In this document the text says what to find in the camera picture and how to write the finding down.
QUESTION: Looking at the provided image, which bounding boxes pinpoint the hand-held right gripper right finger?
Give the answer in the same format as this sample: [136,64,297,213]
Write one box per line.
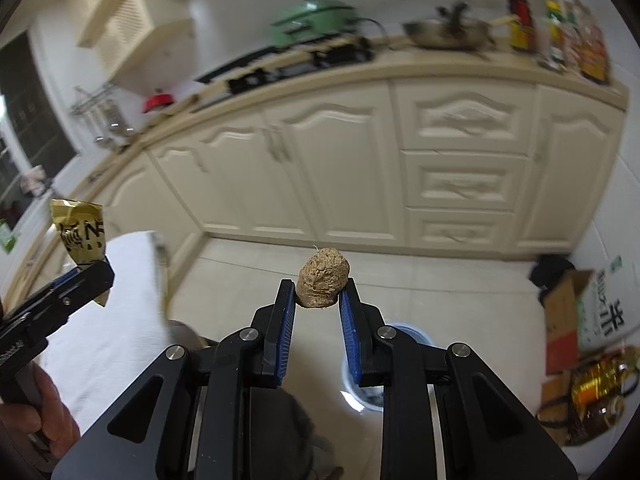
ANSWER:
[339,277,578,480]

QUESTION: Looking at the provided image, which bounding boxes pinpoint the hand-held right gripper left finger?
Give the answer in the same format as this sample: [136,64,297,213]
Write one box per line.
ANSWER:
[51,279,297,480]

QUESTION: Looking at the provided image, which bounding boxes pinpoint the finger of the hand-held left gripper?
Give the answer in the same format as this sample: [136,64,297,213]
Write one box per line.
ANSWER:
[29,258,116,337]
[0,267,84,332]

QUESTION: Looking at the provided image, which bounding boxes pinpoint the gold snack packet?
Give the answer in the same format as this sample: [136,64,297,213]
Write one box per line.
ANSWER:
[50,198,109,307]

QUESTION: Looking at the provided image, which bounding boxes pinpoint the white trash bin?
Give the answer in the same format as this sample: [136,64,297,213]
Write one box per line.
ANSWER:
[341,322,436,414]

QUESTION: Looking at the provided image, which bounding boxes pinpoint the brown crumbly lump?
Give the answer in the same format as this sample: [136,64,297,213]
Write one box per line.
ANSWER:
[296,246,349,308]

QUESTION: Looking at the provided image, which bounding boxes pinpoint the person's left hand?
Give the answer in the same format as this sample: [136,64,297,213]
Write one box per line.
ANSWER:
[0,360,82,462]

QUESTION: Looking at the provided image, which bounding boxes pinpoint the white towel covered table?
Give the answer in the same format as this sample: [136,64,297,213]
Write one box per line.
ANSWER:
[40,230,171,431]

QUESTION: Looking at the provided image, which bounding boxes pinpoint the pink cloth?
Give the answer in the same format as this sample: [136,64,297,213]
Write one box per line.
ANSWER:
[20,164,54,197]

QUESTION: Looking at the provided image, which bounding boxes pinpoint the cream base cabinets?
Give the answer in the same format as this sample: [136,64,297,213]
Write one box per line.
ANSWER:
[0,77,629,262]

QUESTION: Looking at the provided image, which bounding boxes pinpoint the dark window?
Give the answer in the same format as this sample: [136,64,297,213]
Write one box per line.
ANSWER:
[0,30,82,187]

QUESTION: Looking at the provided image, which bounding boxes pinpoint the red pot lid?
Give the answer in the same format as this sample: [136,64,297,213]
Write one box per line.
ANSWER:
[141,89,176,114]

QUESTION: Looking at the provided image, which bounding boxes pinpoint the black bag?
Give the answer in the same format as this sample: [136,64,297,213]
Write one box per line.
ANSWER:
[530,254,577,302]

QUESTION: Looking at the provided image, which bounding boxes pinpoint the brown cardboard box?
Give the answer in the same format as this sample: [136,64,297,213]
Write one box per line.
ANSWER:
[540,269,597,377]

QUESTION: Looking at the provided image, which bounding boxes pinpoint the white box green print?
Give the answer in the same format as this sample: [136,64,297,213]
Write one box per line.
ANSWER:
[576,255,632,352]

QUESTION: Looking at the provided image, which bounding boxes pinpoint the yellow cooking oil bottle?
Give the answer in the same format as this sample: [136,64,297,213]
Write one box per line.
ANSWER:
[569,346,640,442]

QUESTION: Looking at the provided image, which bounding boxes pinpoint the black gas stove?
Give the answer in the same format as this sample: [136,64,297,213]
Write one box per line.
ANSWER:
[194,35,376,96]

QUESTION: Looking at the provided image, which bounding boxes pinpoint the green electric cooker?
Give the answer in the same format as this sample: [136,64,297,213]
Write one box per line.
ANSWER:
[270,0,359,49]

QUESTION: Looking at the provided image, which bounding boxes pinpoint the steel pot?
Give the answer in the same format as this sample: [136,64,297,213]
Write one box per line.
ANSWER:
[402,0,507,54]

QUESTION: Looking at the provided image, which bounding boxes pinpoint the yellow green bottle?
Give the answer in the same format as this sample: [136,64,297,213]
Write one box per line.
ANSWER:
[542,0,569,69]

